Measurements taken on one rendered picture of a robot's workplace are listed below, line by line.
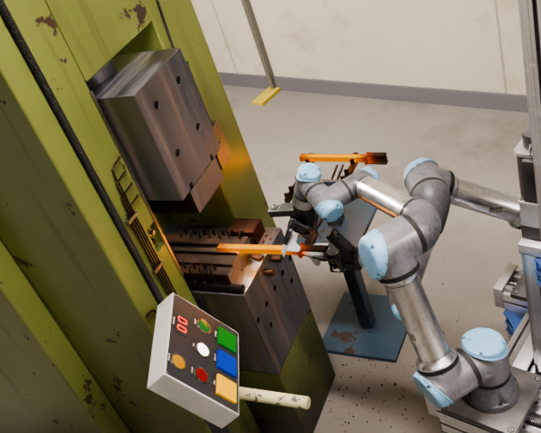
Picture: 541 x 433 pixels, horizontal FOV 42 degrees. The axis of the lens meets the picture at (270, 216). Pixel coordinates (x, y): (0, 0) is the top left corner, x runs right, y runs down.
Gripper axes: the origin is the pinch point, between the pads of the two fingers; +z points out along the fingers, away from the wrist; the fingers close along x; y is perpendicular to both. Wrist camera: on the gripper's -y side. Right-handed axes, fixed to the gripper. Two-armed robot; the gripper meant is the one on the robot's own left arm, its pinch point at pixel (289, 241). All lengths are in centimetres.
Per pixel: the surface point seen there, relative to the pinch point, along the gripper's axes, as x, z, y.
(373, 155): 69, 9, 11
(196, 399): -66, 3, -2
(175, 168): -9.8, -24.1, -39.3
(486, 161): 198, 92, 60
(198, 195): -4.6, -10.4, -33.2
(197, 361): -55, 2, -7
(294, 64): 296, 138, -100
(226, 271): -5.7, 21.4, -20.2
